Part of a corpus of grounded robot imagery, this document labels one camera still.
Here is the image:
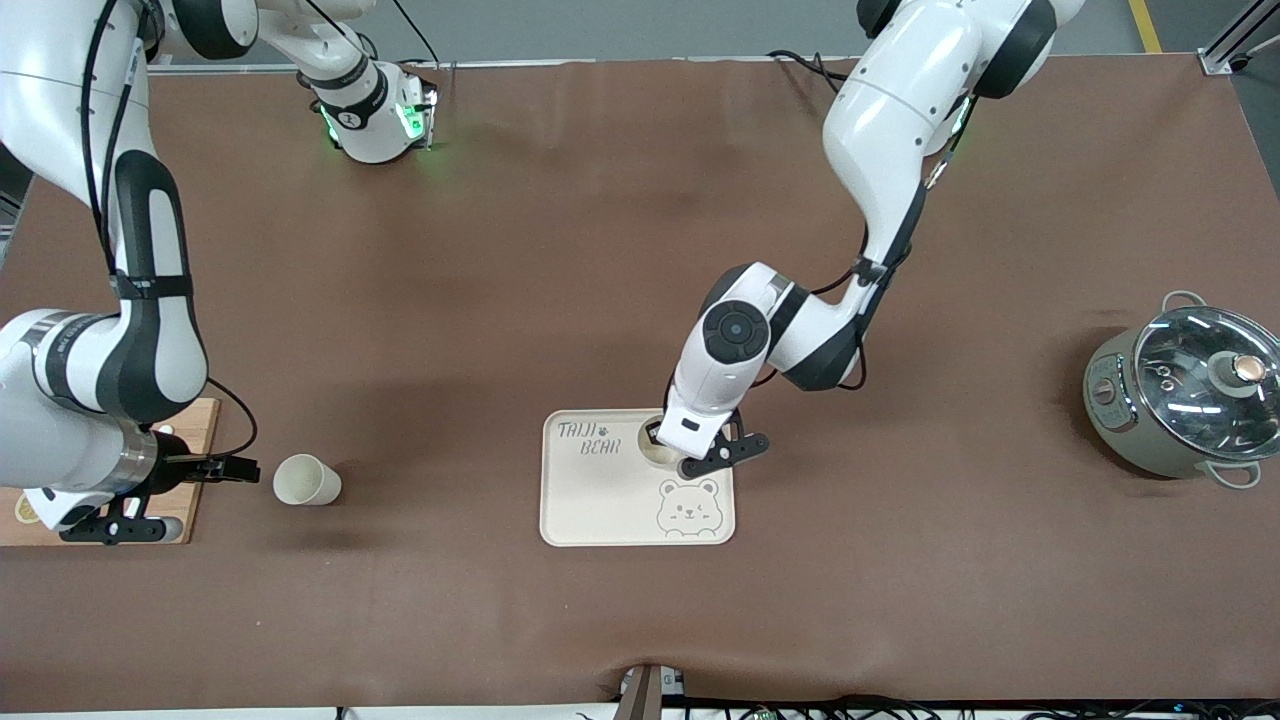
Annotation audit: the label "white plastic cup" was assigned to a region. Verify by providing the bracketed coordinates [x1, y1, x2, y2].
[273, 453, 343, 507]
[638, 420, 691, 469]

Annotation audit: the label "cream tray with bear print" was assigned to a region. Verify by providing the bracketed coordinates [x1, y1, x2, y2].
[540, 408, 736, 548]

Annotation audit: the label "wooden cutting board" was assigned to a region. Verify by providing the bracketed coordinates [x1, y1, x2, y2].
[0, 398, 221, 547]

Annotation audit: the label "brown table cover mat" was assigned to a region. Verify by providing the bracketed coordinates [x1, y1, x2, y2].
[0, 55, 1280, 713]

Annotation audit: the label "green electric cooking pot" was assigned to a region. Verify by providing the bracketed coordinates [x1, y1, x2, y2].
[1083, 290, 1280, 489]

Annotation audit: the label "glass pot lid with knob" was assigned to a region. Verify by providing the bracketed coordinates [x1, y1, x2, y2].
[1133, 305, 1280, 463]

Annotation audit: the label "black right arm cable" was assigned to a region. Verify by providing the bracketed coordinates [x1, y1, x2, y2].
[78, 0, 259, 461]

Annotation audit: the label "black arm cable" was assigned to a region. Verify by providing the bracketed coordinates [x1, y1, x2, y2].
[78, 0, 259, 461]
[770, 95, 976, 393]

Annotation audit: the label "aluminium profile post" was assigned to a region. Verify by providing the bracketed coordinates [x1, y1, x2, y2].
[618, 663, 687, 720]

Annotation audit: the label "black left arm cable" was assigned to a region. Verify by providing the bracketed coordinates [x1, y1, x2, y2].
[770, 95, 976, 393]

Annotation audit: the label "black base power cables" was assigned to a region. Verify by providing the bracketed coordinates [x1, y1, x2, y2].
[768, 50, 853, 93]

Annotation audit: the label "aluminium frame corner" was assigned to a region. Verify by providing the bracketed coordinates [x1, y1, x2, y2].
[1198, 0, 1280, 77]

